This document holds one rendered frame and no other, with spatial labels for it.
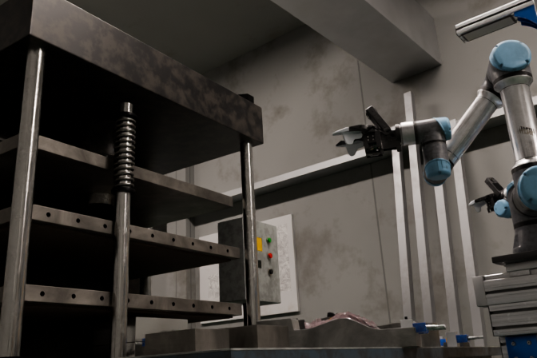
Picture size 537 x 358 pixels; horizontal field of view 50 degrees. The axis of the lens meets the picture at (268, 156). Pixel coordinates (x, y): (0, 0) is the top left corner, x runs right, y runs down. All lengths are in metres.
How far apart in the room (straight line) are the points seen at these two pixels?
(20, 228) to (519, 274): 1.48
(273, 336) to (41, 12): 1.28
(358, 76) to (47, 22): 3.67
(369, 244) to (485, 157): 1.16
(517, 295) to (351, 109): 3.59
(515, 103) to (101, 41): 1.42
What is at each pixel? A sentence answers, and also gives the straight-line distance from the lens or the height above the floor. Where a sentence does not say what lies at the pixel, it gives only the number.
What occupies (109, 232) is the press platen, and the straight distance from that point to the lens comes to 2.15.
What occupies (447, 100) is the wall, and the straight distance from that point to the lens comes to 4.86.
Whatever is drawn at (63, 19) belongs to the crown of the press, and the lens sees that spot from 2.16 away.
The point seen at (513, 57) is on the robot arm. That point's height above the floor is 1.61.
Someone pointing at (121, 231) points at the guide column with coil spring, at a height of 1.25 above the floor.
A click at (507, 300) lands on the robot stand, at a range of 1.91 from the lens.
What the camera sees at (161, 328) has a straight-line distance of 2.26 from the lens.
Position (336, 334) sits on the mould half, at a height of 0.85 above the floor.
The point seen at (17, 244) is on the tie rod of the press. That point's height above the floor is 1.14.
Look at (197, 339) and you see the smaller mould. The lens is 1.46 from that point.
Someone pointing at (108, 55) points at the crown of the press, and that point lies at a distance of 2.23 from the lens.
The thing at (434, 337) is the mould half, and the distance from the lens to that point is 2.36.
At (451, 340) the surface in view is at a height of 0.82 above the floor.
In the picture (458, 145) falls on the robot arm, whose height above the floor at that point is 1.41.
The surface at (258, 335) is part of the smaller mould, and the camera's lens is 1.58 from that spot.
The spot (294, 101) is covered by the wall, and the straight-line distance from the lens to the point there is 5.69.
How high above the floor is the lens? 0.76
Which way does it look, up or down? 20 degrees up
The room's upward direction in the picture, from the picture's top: 3 degrees counter-clockwise
